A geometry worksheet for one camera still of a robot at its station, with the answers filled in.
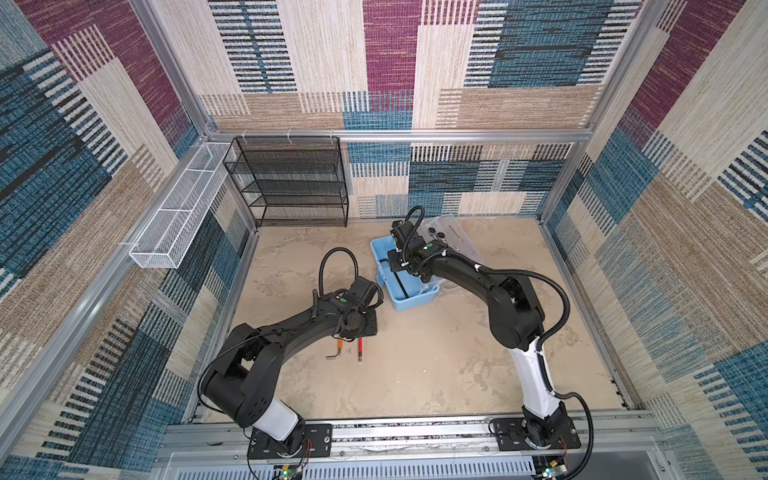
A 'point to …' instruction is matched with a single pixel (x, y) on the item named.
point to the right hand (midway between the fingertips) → (397, 260)
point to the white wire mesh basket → (170, 231)
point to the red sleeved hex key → (360, 348)
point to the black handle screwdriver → (439, 234)
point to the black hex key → (401, 285)
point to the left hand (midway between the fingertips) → (371, 324)
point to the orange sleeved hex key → (340, 347)
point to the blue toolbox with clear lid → (457, 240)
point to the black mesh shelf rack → (291, 181)
